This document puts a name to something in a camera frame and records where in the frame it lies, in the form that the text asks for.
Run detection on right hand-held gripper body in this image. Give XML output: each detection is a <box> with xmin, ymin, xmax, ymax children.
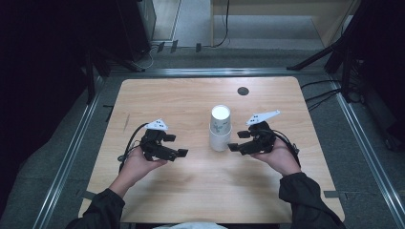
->
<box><xmin>238</xmin><ymin>110</ymin><xmax>282</xmax><ymax>156</ymax></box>

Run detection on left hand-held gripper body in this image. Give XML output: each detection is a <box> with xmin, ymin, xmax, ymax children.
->
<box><xmin>139</xmin><ymin>118</ymin><xmax>175</xmax><ymax>162</ymax></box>

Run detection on person's right hand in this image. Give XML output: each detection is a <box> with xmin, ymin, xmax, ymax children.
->
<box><xmin>250</xmin><ymin>138</ymin><xmax>303</xmax><ymax>177</ymax></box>

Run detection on person's left hand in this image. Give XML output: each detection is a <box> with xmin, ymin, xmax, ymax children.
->
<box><xmin>117</xmin><ymin>146</ymin><xmax>169</xmax><ymax>191</ymax></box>

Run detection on black tape strip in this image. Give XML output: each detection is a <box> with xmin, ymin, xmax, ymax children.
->
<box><xmin>102</xmin><ymin>104</ymin><xmax>115</xmax><ymax>123</ymax></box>

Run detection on person's light shirt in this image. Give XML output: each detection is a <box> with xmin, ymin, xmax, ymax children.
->
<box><xmin>152</xmin><ymin>221</ymin><xmax>228</xmax><ymax>229</ymax></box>

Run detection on black metal stand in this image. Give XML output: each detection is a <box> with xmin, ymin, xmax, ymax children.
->
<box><xmin>83</xmin><ymin>44</ymin><xmax>146</xmax><ymax>104</ymax></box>

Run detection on black tripod stand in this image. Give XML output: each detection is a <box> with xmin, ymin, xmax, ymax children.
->
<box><xmin>286</xmin><ymin>0</ymin><xmax>367</xmax><ymax>104</ymax></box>

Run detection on black cabinet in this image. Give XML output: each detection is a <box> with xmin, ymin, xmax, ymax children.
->
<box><xmin>116</xmin><ymin>0</ymin><xmax>158</xmax><ymax>63</ymax></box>

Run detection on light wooden cabinet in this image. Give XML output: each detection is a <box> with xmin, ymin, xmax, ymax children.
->
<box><xmin>209</xmin><ymin>0</ymin><xmax>362</xmax><ymax>49</ymax></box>

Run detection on dark curtain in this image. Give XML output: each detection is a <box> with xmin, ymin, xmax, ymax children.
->
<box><xmin>350</xmin><ymin>0</ymin><xmax>405</xmax><ymax>151</ymax></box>
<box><xmin>0</xmin><ymin>0</ymin><xmax>96</xmax><ymax>204</ymax></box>

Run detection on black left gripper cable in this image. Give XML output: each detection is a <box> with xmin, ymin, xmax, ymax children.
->
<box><xmin>117</xmin><ymin>122</ymin><xmax>150</xmax><ymax>173</ymax></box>

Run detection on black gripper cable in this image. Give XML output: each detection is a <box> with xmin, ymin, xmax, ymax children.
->
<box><xmin>270</xmin><ymin>128</ymin><xmax>302</xmax><ymax>168</ymax></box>
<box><xmin>117</xmin><ymin>122</ymin><xmax>150</xmax><ymax>173</ymax></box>

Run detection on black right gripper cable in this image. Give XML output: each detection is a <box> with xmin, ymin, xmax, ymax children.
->
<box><xmin>270</xmin><ymin>128</ymin><xmax>302</xmax><ymax>168</ymax></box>

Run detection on metal floor rail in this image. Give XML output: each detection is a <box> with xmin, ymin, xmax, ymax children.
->
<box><xmin>329</xmin><ymin>75</ymin><xmax>405</xmax><ymax>228</ymax></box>
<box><xmin>32</xmin><ymin>74</ymin><xmax>106</xmax><ymax>229</ymax></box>
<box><xmin>108</xmin><ymin>67</ymin><xmax>328</xmax><ymax>78</ymax></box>

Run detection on black floor cable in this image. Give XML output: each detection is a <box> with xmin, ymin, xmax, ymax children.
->
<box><xmin>307</xmin><ymin>93</ymin><xmax>340</xmax><ymax>113</ymax></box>
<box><xmin>300</xmin><ymin>79</ymin><xmax>342</xmax><ymax>90</ymax></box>
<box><xmin>305</xmin><ymin>89</ymin><xmax>342</xmax><ymax>103</ymax></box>

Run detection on white floor cable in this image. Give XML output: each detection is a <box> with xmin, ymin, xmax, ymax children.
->
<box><xmin>133</xmin><ymin>44</ymin><xmax>161</xmax><ymax>72</ymax></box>

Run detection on black hanging cable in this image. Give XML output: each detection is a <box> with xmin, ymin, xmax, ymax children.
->
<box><xmin>212</xmin><ymin>0</ymin><xmax>231</xmax><ymax>49</ymax></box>

